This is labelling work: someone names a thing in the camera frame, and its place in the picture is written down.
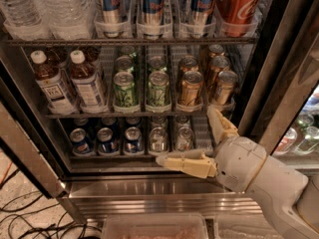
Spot left clear water bottle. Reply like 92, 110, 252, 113
0, 0, 51, 41

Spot right iced tea bottle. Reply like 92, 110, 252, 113
70, 50, 106, 114

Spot left blue pepsi can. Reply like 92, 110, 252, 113
70, 128, 94, 156

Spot clear plastic bin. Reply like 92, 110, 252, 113
101, 213, 208, 239
213, 214, 284, 239

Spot blue pepsi can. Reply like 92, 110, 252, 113
97, 127, 119, 154
125, 126, 143, 153
70, 128, 94, 156

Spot right blue pepsi can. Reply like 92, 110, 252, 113
125, 126, 143, 153

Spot rear right gold can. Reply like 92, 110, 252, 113
205, 56, 230, 89

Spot front right gold can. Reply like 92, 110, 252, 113
209, 71, 238, 105

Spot right silver can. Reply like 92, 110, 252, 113
174, 126, 193, 151

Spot front left green can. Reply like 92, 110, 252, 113
114, 71, 138, 108

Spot rear right green can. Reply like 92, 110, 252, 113
148, 56, 167, 72

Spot left clear plastic bin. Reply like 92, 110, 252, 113
101, 213, 208, 239

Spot black floor cables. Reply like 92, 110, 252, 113
0, 167, 103, 239

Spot red coca-cola can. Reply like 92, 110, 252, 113
216, 0, 259, 37

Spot open fridge door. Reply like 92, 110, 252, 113
0, 83, 66, 198

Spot middle blue pepsi can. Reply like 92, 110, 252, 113
97, 127, 119, 154

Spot front left gold can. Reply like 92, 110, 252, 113
178, 71, 203, 107

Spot front right green can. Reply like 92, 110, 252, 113
148, 71, 169, 107

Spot iced tea bottle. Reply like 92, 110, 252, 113
70, 50, 106, 114
31, 50, 76, 115

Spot clear water bottle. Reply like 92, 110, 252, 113
43, 0, 92, 40
0, 0, 51, 41

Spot right clear plastic bin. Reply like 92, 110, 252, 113
213, 214, 284, 239

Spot steel fridge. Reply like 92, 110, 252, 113
0, 0, 319, 224

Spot red bull can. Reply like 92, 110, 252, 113
102, 0, 130, 38
142, 0, 164, 38
188, 0, 215, 38

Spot left silver can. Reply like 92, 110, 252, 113
149, 126, 167, 152

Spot glass right fridge door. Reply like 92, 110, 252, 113
237, 0, 319, 176

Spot rear left gold can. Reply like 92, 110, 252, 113
178, 55, 199, 75

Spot gold can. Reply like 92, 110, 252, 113
178, 71, 203, 107
178, 55, 199, 75
205, 56, 230, 89
209, 71, 238, 105

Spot rear left green can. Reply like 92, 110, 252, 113
115, 56, 135, 74

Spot orange floor cable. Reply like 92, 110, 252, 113
0, 161, 14, 186

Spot green can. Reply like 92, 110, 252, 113
114, 71, 138, 108
148, 71, 169, 107
115, 56, 135, 74
148, 56, 167, 72

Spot silver can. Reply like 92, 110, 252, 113
174, 126, 193, 151
149, 126, 167, 152

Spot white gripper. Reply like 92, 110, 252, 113
156, 106, 267, 192

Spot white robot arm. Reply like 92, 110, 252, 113
156, 107, 319, 239

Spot left iced tea bottle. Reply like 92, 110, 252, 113
31, 50, 76, 115

